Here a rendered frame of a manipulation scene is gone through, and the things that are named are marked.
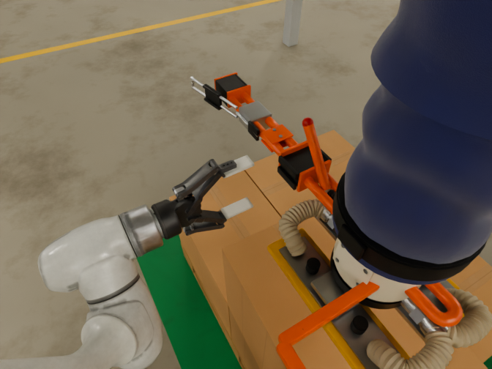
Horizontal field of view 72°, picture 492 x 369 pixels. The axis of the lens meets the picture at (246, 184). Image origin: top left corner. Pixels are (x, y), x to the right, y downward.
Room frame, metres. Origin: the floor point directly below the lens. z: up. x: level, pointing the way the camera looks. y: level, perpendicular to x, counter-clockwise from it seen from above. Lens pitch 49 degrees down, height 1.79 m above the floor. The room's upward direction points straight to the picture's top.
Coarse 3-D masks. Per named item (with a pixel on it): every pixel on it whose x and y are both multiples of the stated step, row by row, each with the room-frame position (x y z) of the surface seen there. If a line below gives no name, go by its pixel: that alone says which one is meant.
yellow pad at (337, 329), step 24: (312, 240) 0.42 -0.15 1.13; (288, 264) 0.36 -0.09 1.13; (312, 264) 0.34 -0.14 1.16; (312, 288) 0.30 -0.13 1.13; (312, 312) 0.26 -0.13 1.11; (360, 312) 0.25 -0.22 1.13; (336, 336) 0.21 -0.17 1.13; (360, 336) 0.21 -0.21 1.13; (384, 336) 0.21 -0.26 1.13; (360, 360) 0.17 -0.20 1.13
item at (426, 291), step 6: (444, 282) 0.31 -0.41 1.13; (450, 282) 0.32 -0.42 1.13; (420, 288) 0.30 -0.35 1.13; (426, 288) 0.30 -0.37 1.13; (456, 288) 0.30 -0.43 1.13; (426, 294) 0.29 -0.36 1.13; (432, 294) 0.29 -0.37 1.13; (432, 300) 0.27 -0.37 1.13; (438, 300) 0.27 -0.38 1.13; (438, 306) 0.26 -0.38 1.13; (444, 312) 0.25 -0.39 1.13
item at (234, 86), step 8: (216, 80) 0.86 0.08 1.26; (224, 80) 0.86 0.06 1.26; (232, 80) 0.86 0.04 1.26; (240, 80) 0.86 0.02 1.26; (216, 88) 0.86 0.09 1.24; (224, 88) 0.82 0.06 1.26; (232, 88) 0.82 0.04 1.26; (240, 88) 0.82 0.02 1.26; (248, 88) 0.83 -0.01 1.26; (224, 96) 0.82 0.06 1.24; (232, 96) 0.80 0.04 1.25; (240, 96) 0.82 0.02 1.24
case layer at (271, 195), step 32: (224, 192) 1.05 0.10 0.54; (256, 192) 1.05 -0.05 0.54; (288, 192) 1.05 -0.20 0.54; (224, 224) 0.86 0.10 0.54; (256, 224) 0.86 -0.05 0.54; (192, 256) 0.85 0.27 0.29; (224, 288) 0.56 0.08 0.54; (480, 288) 0.56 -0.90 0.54; (224, 320) 0.55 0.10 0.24; (480, 352) 0.34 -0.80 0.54
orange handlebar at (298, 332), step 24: (264, 144) 0.63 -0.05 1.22; (288, 144) 0.62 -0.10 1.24; (312, 192) 0.47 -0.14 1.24; (360, 288) 0.25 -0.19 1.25; (432, 288) 0.25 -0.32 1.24; (336, 312) 0.21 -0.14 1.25; (432, 312) 0.21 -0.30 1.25; (456, 312) 0.21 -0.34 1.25; (288, 336) 0.17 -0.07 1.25; (288, 360) 0.14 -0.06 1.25
